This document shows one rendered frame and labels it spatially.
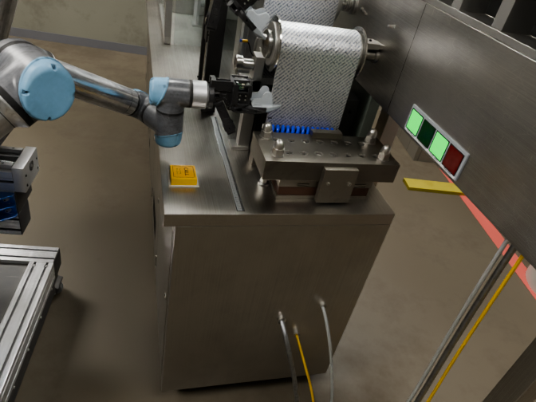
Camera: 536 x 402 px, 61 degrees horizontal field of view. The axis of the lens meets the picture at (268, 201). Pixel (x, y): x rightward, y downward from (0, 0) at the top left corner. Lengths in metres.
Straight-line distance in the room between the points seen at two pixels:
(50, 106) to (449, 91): 0.87
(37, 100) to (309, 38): 0.70
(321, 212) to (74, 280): 1.33
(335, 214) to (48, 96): 0.77
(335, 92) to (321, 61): 0.11
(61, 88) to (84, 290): 1.33
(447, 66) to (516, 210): 0.38
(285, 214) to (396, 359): 1.17
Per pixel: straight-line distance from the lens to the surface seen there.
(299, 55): 1.29
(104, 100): 1.29
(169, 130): 1.28
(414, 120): 1.23
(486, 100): 1.06
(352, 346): 2.17
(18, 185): 1.61
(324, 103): 1.38
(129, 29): 4.75
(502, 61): 1.04
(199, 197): 1.23
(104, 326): 2.07
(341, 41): 1.34
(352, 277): 1.50
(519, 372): 1.26
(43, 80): 1.00
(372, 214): 1.33
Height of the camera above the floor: 1.62
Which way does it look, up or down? 35 degrees down
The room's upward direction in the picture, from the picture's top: 13 degrees clockwise
